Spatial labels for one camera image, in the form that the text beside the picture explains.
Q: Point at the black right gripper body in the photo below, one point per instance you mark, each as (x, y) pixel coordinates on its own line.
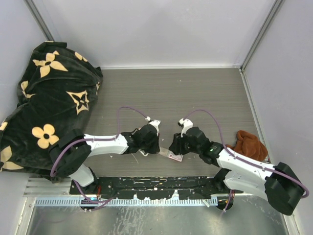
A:
(188, 148)

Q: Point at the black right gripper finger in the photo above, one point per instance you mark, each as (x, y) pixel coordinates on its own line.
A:
(177, 137)
(175, 147)

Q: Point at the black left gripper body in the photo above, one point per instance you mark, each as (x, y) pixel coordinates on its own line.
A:
(150, 147)

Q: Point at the red white staple box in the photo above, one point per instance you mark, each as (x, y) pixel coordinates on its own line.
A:
(169, 154)

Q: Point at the white staple remover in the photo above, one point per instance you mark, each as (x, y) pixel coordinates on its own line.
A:
(143, 153)

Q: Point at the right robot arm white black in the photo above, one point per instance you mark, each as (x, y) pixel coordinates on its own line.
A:
(277, 184)

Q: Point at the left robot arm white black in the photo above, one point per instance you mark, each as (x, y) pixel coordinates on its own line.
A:
(70, 152)

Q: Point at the brown cloth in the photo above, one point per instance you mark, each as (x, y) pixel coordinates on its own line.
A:
(250, 146)

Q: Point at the black floral blanket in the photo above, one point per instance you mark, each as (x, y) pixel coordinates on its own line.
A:
(56, 94)

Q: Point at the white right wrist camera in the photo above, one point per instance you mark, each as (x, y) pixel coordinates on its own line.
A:
(185, 125)

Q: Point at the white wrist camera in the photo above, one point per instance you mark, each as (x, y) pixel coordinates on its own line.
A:
(185, 125)
(155, 123)

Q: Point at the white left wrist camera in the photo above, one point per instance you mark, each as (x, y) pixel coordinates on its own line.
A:
(155, 123)

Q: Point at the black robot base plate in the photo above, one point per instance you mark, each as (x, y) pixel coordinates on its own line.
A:
(187, 187)

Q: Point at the white slotted cable duct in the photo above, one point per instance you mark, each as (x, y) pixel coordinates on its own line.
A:
(78, 201)

